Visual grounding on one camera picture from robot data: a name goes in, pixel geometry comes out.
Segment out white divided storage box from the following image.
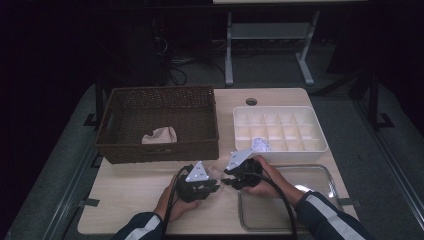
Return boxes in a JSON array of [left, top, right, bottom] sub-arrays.
[[232, 105, 330, 165]]

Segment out hand-held gripper cable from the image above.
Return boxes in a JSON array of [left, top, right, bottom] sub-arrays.
[[252, 170, 300, 240], [161, 164, 195, 240]]

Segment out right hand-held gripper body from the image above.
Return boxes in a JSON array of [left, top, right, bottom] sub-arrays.
[[222, 147, 265, 191]]

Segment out beige cloth garment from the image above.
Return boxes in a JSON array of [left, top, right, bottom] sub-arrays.
[[141, 126, 179, 145], [207, 164, 230, 184]]

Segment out clear plastic lid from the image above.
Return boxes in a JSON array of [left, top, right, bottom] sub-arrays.
[[236, 163, 343, 233]]

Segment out grey metal frame table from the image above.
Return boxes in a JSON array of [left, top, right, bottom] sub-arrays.
[[212, 0, 368, 88]]

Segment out person's left hand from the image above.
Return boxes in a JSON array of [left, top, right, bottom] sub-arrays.
[[152, 174, 203, 223]]

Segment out left hand-held gripper cable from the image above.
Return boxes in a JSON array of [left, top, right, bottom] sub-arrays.
[[161, 164, 195, 240]]

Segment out person's right hand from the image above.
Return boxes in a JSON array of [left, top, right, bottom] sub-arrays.
[[241, 155, 307, 208]]

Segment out right hand-held gripper cable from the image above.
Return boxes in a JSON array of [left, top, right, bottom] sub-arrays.
[[252, 170, 300, 240]]

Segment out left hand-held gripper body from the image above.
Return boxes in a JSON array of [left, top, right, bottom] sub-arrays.
[[174, 160, 211, 204]]

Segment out white cloth garment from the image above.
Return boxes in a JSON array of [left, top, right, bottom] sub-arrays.
[[250, 136, 272, 153]]

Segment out grey tape strip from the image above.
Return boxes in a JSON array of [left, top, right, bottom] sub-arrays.
[[78, 197, 101, 208], [339, 197, 362, 207]]

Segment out floor cables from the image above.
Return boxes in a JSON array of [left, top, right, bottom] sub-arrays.
[[152, 35, 225, 88]]

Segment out brown wicker basket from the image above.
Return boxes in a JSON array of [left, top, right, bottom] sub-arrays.
[[95, 85, 221, 165]]

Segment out black metal stand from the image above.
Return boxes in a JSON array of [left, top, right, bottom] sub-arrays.
[[83, 71, 105, 128], [367, 70, 396, 132]]

